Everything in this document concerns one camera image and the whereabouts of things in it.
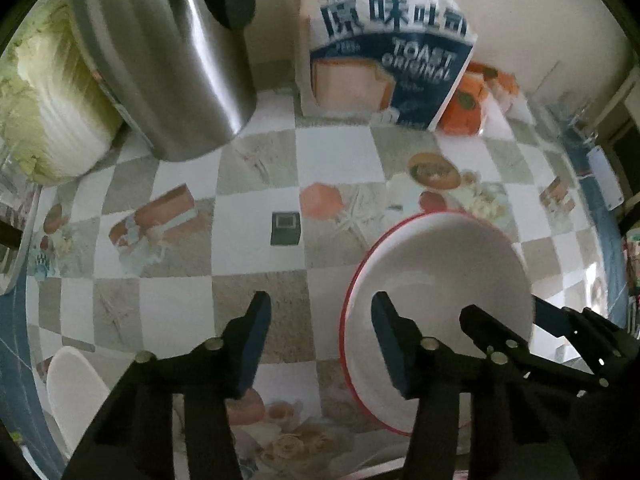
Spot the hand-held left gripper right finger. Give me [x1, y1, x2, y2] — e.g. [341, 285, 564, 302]
[370, 291, 571, 480]

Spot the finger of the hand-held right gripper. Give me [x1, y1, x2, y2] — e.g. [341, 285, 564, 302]
[459, 305, 608, 396]
[531, 294, 640, 361]

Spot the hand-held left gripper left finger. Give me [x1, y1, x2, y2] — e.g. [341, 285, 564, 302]
[60, 290, 273, 480]

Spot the red fruit print bowl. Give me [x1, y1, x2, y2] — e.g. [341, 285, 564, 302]
[340, 211, 535, 436]

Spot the plain white bowl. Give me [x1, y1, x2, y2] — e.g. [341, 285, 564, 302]
[46, 346, 118, 461]

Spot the colourful packets heap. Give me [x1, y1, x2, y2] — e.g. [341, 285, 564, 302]
[622, 230, 640, 341]

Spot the white power adapter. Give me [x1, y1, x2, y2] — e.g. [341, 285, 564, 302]
[586, 147, 626, 211]

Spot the white shelf rack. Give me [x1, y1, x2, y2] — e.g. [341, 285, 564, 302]
[592, 62, 640, 221]

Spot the white oval tray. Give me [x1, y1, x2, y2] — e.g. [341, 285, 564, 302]
[0, 180, 42, 296]

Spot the bagged sliced bread loaf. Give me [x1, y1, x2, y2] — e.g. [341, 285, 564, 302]
[299, 0, 478, 133]

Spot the stainless steel thermos jug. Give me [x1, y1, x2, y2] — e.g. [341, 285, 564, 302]
[70, 0, 258, 161]

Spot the napa cabbage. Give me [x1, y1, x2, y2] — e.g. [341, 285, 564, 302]
[0, 0, 126, 186]

